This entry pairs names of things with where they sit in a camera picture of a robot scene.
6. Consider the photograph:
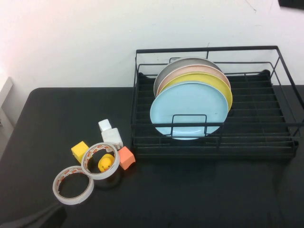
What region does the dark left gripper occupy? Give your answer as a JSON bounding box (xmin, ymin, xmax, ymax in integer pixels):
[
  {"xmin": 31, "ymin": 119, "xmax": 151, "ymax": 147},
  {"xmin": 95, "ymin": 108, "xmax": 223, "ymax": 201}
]
[{"xmin": 0, "ymin": 203, "xmax": 67, "ymax": 228}]

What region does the light blue round plate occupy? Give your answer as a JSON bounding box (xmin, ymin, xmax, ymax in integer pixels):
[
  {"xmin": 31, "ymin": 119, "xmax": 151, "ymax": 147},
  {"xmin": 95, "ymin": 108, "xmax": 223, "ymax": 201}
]
[{"xmin": 149, "ymin": 80, "xmax": 229, "ymax": 141}]

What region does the grey round plate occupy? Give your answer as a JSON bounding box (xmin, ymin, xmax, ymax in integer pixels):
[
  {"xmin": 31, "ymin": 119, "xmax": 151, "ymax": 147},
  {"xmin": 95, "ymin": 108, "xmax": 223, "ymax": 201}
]
[{"xmin": 153, "ymin": 57, "xmax": 223, "ymax": 98}]

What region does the pink round plate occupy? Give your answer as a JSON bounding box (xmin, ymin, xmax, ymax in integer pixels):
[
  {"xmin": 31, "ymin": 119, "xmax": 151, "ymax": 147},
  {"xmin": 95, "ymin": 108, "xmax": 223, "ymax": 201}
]
[{"xmin": 155, "ymin": 65, "xmax": 231, "ymax": 95}]

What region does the yellow round plate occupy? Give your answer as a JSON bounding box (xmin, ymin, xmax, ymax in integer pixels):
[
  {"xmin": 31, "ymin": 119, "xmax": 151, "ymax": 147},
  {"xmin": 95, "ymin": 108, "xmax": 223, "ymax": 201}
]
[{"xmin": 158, "ymin": 72, "xmax": 233, "ymax": 112}]

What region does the white double-sided tape roll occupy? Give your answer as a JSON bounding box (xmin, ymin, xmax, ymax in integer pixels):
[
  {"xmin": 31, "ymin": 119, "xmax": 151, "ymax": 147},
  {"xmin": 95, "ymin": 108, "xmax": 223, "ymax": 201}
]
[
  {"xmin": 52, "ymin": 165, "xmax": 95, "ymax": 205},
  {"xmin": 81, "ymin": 142, "xmax": 120, "ymax": 180}
]

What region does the yellow foam cube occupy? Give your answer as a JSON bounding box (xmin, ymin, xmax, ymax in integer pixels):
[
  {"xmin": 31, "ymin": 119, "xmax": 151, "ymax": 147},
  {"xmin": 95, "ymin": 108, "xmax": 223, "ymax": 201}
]
[{"xmin": 70, "ymin": 141, "xmax": 90, "ymax": 163}]

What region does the yellow rubber duck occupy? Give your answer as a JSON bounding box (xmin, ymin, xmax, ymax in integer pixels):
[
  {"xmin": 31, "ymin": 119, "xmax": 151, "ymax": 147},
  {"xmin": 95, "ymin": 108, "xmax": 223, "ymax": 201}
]
[{"xmin": 97, "ymin": 153, "xmax": 114, "ymax": 172}]

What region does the orange foam cube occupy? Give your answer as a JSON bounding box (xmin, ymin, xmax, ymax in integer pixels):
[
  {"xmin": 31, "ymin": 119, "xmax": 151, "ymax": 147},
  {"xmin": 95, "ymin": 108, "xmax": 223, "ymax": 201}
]
[{"xmin": 118, "ymin": 146, "xmax": 136, "ymax": 171}]

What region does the white power adapter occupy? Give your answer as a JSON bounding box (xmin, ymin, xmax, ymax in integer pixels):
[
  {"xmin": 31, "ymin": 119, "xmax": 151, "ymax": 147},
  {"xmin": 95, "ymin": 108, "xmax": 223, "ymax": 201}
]
[{"xmin": 101, "ymin": 127, "xmax": 124, "ymax": 151}]

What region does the small white cube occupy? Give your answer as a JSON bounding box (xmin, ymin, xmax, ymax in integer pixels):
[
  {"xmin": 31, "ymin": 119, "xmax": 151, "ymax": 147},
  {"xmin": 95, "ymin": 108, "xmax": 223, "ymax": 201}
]
[{"xmin": 98, "ymin": 119, "xmax": 112, "ymax": 132}]

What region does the black wire dish rack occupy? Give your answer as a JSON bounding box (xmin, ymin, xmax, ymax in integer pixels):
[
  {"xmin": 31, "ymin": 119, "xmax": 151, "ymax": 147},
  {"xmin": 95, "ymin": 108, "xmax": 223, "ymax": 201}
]
[{"xmin": 130, "ymin": 45, "xmax": 304, "ymax": 160}]

